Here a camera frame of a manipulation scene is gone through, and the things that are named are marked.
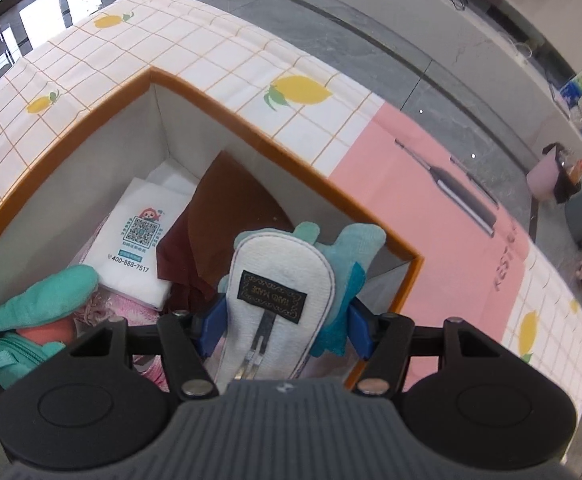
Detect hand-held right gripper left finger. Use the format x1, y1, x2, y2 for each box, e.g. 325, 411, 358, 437
68, 292, 228, 401

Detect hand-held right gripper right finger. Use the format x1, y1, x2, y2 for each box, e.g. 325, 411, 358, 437
347, 305, 516, 396

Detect white quilted fabric case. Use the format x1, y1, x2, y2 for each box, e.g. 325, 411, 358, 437
218, 232, 336, 386

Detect pink lace pouch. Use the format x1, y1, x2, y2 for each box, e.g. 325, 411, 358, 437
74, 292, 172, 393

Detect brown cloth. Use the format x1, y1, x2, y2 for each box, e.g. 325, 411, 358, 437
157, 152, 297, 311

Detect orange cardboard box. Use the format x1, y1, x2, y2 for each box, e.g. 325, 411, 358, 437
0, 66, 424, 392

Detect teal zip pouch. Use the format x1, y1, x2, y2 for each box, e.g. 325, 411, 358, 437
0, 265, 103, 391

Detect pink mat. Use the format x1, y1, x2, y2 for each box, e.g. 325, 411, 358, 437
328, 105, 532, 341

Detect pink bin with black bag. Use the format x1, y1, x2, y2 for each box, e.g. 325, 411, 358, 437
527, 142, 582, 205

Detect lemon print checked tablecloth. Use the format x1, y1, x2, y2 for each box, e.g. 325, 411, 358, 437
0, 0, 582, 403

